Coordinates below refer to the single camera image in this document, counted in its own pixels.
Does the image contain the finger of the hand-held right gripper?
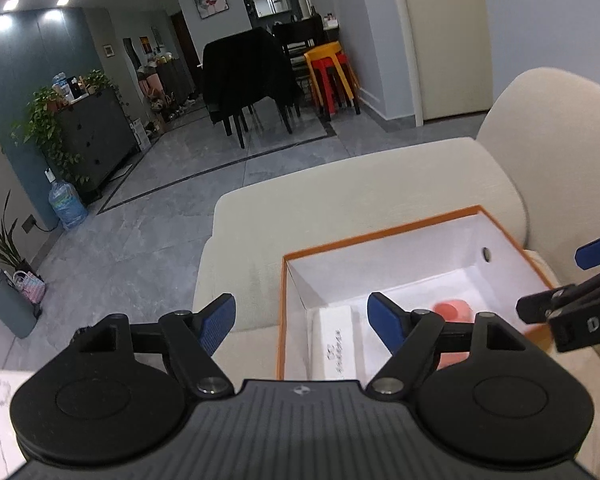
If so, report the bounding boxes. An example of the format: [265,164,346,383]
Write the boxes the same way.
[516,260,600,325]
[575,227,600,268]

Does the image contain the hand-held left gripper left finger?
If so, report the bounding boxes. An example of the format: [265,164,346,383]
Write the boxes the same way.
[72,294,237,401]

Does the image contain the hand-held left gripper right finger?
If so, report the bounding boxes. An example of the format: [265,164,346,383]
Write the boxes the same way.
[364,291,528,401]

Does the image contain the orange cardboard box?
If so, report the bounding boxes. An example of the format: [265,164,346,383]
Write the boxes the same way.
[275,204,563,381]

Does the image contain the white rectangular box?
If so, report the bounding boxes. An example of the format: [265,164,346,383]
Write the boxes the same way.
[307,305,361,381]

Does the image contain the pink round container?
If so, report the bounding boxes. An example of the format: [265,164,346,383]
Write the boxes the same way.
[432,299,473,368]

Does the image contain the beige sofa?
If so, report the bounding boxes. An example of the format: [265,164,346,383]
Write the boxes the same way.
[190,67,600,480]

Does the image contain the blue water jug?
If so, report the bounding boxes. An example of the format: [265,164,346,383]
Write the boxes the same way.
[47,180,88,231]

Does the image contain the woven checked bag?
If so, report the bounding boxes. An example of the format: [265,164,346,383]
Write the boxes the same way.
[12,270,46,318]

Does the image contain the dark wooden chair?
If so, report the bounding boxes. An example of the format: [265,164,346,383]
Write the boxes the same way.
[272,15,326,81]
[222,102,296,148]

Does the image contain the white package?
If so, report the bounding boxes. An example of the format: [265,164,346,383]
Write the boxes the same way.
[130,119,153,151]

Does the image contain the grey trash bin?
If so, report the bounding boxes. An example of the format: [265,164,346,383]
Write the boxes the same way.
[0,267,38,338]

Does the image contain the dark grey cabinet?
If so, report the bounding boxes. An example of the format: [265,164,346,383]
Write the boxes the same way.
[55,85,141,201]

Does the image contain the tall leafy potted plant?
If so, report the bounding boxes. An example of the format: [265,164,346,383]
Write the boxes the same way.
[0,190,31,281]

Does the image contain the red plastic stool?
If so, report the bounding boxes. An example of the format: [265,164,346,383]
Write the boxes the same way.
[311,57,353,121]

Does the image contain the cream door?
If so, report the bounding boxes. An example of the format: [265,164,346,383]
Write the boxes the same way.
[397,0,493,121]

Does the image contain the trailing green plant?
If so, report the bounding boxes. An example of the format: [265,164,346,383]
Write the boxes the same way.
[10,85,88,186]

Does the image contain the orange red stacked stools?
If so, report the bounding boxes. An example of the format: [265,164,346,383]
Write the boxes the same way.
[304,42,361,116]

